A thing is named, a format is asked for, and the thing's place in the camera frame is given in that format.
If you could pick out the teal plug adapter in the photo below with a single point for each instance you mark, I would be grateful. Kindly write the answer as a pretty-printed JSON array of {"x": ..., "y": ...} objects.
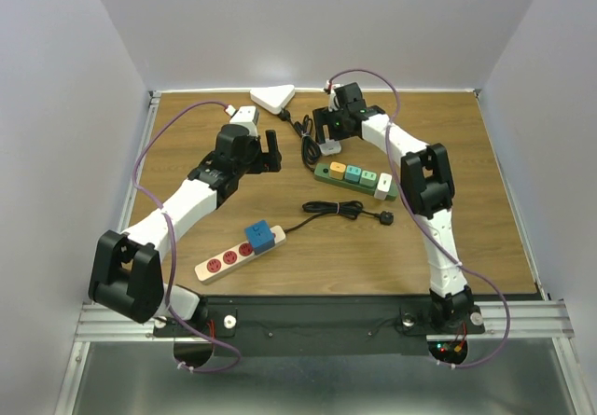
[{"x": 352, "y": 174}]

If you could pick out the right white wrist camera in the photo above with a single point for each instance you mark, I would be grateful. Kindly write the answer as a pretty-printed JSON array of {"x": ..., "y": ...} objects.
[{"x": 331, "y": 90}]

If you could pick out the yellow plug adapter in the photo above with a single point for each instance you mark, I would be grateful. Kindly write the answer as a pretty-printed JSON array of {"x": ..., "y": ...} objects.
[{"x": 337, "y": 170}]

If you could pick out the green plug adapter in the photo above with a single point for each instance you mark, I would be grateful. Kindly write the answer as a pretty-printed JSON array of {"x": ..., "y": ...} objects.
[{"x": 368, "y": 179}]

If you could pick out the white square charger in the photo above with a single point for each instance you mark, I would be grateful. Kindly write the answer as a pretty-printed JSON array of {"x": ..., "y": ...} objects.
[{"x": 383, "y": 186}]

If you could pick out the white triangular adapter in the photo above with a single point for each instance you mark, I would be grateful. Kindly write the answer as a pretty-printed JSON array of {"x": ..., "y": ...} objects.
[{"x": 274, "y": 99}]

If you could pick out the blue socket adapter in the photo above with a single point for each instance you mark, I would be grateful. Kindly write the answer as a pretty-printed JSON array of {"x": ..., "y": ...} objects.
[{"x": 260, "y": 237}]

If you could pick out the green power strip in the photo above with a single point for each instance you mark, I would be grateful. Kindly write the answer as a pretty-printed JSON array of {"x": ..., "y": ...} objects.
[{"x": 321, "y": 173}]

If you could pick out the white red power strip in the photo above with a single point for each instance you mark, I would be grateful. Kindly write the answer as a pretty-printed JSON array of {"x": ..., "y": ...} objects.
[{"x": 216, "y": 267}]

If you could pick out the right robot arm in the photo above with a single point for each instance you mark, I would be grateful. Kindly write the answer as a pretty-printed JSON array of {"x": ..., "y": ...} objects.
[{"x": 423, "y": 174}]

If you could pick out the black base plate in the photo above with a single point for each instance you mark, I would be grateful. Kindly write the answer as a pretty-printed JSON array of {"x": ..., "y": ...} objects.
[{"x": 311, "y": 326}]

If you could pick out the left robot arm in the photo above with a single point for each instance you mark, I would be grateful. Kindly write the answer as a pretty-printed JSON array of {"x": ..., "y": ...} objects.
[{"x": 127, "y": 275}]

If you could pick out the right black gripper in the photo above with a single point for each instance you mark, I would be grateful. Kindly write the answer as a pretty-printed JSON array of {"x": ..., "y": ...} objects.
[{"x": 322, "y": 117}]

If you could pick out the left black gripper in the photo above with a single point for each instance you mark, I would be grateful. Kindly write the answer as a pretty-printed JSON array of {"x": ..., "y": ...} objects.
[{"x": 266, "y": 161}]

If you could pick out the white rounded charger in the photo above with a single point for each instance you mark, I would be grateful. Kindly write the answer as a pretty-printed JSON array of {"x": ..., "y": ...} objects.
[{"x": 330, "y": 147}]

